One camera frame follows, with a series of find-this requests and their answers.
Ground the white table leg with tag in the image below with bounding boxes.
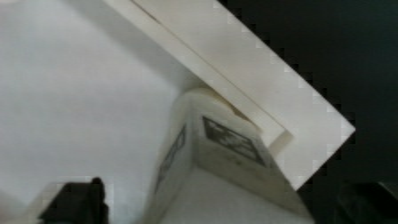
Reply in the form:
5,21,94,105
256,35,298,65
142,88,314,224

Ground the white square tabletop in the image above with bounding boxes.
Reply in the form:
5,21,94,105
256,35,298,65
0,0,353,224

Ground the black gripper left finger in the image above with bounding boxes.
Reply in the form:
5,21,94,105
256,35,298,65
39,177,108,224

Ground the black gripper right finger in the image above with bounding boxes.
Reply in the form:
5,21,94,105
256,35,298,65
337,182,398,224

